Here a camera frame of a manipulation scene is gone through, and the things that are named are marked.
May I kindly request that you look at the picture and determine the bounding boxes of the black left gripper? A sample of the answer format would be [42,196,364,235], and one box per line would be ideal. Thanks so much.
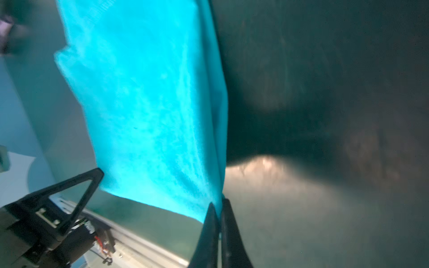
[0,167,105,268]

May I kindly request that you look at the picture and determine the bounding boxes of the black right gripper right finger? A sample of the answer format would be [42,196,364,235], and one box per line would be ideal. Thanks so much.
[221,198,253,268]

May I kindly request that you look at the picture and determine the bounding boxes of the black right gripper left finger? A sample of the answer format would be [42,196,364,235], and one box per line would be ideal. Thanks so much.
[188,203,220,268]

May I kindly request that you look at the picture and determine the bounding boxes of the teal printed t-shirt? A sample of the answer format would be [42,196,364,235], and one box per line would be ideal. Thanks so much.
[55,1,228,222]

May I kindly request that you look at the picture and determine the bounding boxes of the folded grey-blue t-shirt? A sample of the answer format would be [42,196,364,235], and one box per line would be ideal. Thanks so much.
[1,15,29,56]

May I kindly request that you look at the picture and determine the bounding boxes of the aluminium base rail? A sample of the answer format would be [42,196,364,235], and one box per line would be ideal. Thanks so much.
[50,195,190,268]

